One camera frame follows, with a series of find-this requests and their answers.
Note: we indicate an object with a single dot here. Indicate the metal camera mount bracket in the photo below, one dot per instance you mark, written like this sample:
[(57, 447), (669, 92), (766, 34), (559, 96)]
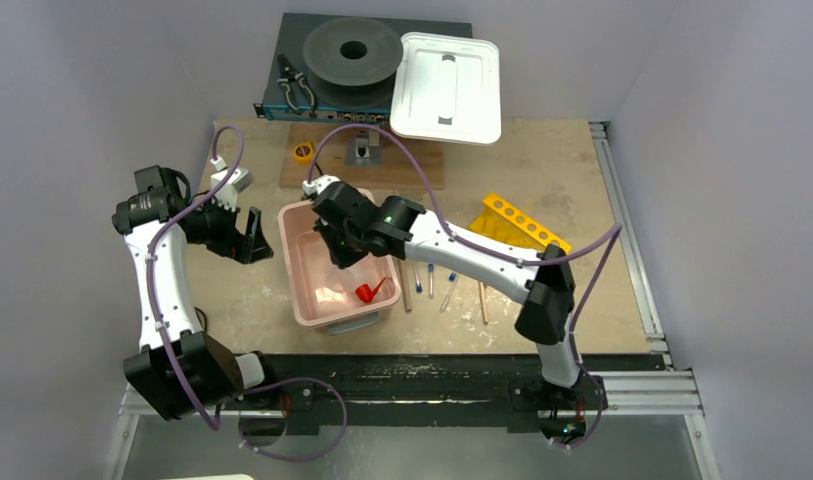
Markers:
[(364, 149)]

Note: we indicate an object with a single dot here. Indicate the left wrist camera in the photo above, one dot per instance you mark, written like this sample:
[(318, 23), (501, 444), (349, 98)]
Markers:
[(228, 187)]

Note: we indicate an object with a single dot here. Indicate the black handled pliers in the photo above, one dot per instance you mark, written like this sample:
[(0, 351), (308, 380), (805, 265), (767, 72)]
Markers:
[(292, 80)]

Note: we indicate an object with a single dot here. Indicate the white plastic bin lid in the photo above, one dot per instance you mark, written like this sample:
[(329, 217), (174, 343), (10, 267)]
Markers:
[(447, 89)]

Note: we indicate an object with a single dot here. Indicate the thin wooden stick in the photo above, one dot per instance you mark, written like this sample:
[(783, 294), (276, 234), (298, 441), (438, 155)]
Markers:
[(483, 303)]

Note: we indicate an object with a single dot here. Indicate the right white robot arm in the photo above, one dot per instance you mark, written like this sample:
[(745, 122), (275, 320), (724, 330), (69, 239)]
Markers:
[(539, 281)]

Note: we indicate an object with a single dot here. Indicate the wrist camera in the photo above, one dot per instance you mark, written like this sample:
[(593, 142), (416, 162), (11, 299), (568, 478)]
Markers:
[(312, 188), (228, 187)]

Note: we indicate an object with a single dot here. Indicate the dark network switch box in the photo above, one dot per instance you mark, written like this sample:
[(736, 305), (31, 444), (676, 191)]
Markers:
[(294, 29)]

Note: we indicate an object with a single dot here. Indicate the yellow tape measure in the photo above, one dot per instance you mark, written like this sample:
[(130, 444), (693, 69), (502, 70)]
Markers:
[(303, 153)]

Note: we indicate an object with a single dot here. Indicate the grey bin latch handle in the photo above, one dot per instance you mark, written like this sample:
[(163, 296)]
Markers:
[(353, 323)]

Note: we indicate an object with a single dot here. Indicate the yellow test tube rack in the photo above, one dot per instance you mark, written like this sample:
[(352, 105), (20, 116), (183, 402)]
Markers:
[(504, 222)]

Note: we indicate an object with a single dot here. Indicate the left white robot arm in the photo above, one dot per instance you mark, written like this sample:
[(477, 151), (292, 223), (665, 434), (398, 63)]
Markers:
[(179, 367)]

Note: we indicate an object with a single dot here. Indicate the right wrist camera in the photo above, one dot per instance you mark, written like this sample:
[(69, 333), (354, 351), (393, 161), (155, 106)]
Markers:
[(312, 188)]

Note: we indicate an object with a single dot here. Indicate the blue capped test tube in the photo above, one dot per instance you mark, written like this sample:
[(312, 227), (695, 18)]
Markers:
[(418, 282)]

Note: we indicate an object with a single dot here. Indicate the red capped wash bottle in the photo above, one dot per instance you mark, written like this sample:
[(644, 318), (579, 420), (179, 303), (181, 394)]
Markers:
[(361, 284)]

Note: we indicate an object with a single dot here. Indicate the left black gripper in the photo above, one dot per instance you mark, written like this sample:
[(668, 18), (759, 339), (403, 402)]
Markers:
[(239, 246)]

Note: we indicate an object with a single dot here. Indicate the pink plastic bin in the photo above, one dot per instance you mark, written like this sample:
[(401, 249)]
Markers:
[(318, 298)]

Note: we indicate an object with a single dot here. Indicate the thick wooden dowel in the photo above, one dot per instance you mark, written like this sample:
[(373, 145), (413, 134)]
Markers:
[(403, 278)]

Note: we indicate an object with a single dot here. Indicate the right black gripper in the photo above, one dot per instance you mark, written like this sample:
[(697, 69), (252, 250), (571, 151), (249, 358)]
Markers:
[(338, 237)]

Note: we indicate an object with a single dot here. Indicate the grey filament spool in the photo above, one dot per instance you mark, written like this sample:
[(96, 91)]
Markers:
[(352, 62)]

